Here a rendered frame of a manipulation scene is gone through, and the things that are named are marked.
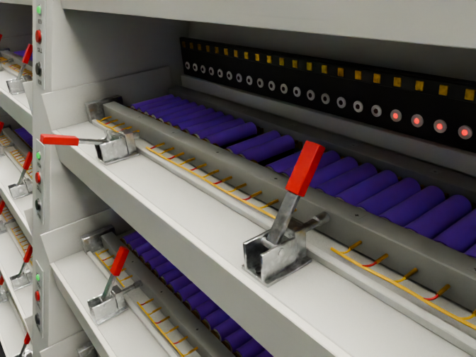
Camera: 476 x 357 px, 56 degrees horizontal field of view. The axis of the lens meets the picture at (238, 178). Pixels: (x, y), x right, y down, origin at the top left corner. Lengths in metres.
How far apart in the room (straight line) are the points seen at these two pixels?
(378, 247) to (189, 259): 0.14
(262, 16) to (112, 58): 0.41
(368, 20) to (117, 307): 0.46
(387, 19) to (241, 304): 0.20
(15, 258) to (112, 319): 0.60
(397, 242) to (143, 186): 0.24
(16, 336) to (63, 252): 0.55
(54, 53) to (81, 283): 0.31
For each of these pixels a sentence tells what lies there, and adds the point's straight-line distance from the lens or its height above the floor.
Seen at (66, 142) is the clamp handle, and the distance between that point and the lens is 0.49.
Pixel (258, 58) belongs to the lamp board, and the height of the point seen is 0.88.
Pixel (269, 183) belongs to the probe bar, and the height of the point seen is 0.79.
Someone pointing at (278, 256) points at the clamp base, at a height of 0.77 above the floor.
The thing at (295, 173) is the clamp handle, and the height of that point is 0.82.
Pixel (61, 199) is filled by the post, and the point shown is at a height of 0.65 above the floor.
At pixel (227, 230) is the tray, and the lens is 0.35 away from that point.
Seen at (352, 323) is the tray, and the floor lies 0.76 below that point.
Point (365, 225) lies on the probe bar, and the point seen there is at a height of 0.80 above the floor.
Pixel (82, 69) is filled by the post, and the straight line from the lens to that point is 0.65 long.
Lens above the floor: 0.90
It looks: 17 degrees down
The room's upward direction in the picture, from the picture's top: 8 degrees clockwise
